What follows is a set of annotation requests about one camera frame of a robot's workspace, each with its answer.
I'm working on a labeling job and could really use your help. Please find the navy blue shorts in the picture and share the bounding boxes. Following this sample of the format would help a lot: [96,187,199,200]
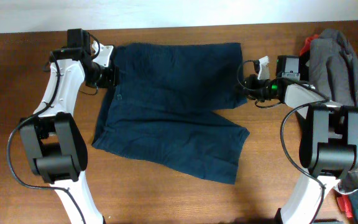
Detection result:
[92,43,249,184]

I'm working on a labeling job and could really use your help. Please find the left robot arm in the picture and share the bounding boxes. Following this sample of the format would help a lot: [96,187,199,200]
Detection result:
[6,29,118,223]

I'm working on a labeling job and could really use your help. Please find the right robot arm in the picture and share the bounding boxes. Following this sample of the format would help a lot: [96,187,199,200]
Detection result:
[236,55,358,224]

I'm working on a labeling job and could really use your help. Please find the black garment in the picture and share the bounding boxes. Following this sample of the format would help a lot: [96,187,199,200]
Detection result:
[299,51,310,82]

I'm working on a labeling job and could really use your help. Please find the red garment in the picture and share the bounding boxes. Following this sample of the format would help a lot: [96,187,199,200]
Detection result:
[300,34,319,56]

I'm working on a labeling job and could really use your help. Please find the grey garment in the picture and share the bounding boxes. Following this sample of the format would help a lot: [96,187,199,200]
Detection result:
[309,29,358,195]

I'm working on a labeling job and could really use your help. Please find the left camera cable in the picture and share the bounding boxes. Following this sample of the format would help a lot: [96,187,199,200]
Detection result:
[6,32,105,224]

